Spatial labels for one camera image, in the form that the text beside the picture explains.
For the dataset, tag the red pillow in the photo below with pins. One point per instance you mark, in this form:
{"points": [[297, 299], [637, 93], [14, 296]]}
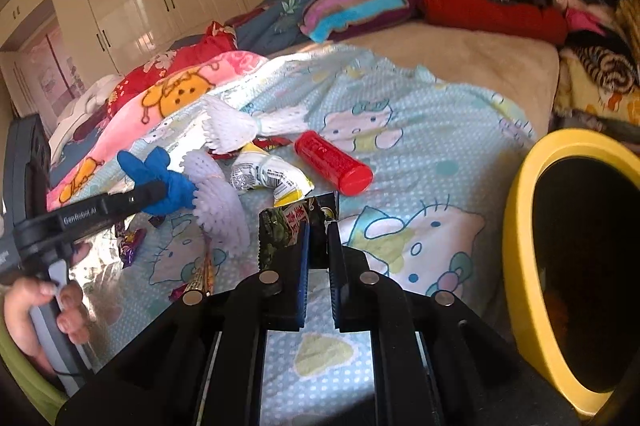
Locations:
{"points": [[480, 13]]}

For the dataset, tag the yellow-rimmed black trash bin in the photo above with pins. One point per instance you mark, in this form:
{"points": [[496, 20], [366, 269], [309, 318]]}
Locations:
{"points": [[520, 256]]}

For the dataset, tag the yellow tiger-print blanket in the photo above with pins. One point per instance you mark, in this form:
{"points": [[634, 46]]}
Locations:
{"points": [[600, 70]]}

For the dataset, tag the purple striped pillow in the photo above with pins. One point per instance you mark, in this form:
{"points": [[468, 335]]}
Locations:
{"points": [[350, 5]]}

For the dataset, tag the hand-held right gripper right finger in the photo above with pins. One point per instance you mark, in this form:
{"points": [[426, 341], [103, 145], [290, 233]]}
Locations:
{"points": [[336, 281]]}

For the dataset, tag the purple snack wrapper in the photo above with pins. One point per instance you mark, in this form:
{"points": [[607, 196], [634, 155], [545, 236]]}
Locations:
{"points": [[132, 246]]}

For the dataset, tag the red cylindrical can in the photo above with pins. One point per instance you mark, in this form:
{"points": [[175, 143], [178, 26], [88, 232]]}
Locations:
{"points": [[330, 160]]}

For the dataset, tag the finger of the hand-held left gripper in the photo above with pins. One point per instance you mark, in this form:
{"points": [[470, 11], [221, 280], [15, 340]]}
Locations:
{"points": [[172, 196], [147, 168]]}

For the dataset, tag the red floral quilt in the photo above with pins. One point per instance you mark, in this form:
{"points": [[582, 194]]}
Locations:
{"points": [[200, 50]]}

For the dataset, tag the light blue cat-print sheet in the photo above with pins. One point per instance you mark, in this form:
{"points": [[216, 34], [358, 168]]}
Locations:
{"points": [[425, 145]]}

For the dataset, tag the person's left forearm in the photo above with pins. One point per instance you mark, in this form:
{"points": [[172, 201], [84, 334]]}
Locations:
{"points": [[20, 386]]}

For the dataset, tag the dark green snack wrapper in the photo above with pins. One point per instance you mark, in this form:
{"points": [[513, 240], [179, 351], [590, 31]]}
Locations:
{"points": [[275, 231]]}

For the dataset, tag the white cloth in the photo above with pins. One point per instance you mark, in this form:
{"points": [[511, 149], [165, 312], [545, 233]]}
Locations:
{"points": [[75, 120]]}

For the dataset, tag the pink garment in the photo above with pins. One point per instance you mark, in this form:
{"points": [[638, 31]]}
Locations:
{"points": [[585, 20]]}

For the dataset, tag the silver and yellow snack wrapper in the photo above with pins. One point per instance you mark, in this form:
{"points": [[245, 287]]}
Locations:
{"points": [[265, 178]]}

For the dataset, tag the pink printed door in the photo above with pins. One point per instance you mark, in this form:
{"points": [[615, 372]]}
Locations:
{"points": [[42, 70]]}

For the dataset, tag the pink bear-print blanket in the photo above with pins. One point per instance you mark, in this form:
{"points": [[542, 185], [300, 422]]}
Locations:
{"points": [[175, 95]]}

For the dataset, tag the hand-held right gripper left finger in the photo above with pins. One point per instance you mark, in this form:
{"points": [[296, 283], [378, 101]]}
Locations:
{"points": [[301, 278]]}

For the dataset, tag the blue floral quilt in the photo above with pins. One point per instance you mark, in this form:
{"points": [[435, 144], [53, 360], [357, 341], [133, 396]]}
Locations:
{"points": [[270, 25]]}

